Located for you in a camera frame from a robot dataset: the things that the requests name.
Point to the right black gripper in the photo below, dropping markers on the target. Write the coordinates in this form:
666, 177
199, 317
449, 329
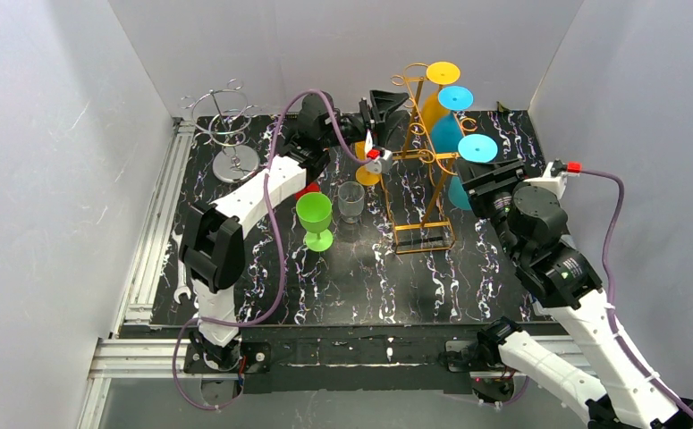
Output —
489, 181

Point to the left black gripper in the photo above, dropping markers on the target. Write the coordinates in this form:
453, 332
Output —
370, 115

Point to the teal wine glass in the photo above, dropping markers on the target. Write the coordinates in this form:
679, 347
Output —
475, 148

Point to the blue wine glass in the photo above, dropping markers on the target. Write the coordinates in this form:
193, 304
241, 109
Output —
447, 133

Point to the orange wine glass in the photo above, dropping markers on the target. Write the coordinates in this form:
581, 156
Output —
442, 74
363, 175

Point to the gold wire glass rack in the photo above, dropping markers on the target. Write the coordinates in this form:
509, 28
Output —
413, 191

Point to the green plastic wine glass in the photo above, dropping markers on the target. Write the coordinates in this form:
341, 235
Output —
315, 212

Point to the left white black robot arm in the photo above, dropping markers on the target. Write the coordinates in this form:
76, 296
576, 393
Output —
212, 249

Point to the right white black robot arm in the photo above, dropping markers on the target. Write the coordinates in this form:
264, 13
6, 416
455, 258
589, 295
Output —
620, 389

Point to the red plastic wine glass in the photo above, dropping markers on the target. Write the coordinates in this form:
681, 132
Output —
312, 187

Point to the silver round glass rack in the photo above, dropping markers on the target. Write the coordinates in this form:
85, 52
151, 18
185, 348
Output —
221, 120

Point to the clear glass tumbler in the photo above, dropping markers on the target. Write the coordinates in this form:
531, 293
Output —
351, 203

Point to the silver wrench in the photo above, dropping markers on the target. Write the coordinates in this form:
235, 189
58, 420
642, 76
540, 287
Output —
183, 290

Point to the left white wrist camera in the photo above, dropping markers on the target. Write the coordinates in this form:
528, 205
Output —
379, 159

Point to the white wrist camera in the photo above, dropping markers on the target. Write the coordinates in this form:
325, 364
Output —
379, 159
554, 178

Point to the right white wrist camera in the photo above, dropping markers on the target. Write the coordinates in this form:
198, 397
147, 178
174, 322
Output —
554, 178

